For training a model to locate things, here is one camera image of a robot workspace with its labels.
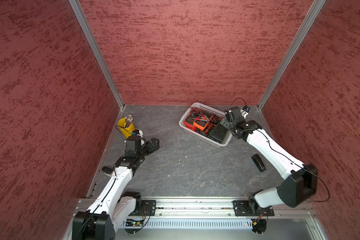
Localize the dark green multimeter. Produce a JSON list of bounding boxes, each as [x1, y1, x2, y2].
[[209, 124, 231, 145]]

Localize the orange multimeter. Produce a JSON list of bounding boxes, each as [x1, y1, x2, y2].
[[193, 119, 214, 132]]

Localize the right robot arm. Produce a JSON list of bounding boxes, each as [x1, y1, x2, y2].
[[223, 113, 318, 211]]

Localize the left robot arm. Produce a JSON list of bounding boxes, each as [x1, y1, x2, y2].
[[72, 135, 160, 240]]

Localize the white plastic perforated basket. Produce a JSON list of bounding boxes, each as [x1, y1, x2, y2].
[[179, 103, 232, 148]]

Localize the yellow metal pen cup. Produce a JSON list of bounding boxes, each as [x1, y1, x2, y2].
[[117, 115, 136, 139]]

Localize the pens in cup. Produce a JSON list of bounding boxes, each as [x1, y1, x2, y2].
[[124, 115, 133, 128]]

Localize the small black device right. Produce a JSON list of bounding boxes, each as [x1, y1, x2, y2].
[[252, 154, 266, 172]]

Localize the white grey handheld tester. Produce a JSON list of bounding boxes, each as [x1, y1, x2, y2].
[[102, 166, 114, 177]]

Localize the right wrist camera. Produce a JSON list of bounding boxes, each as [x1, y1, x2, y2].
[[225, 105, 250, 122]]

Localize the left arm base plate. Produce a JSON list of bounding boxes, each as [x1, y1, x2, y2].
[[133, 200, 157, 217]]

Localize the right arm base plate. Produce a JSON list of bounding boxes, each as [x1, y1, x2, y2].
[[232, 200, 275, 217]]

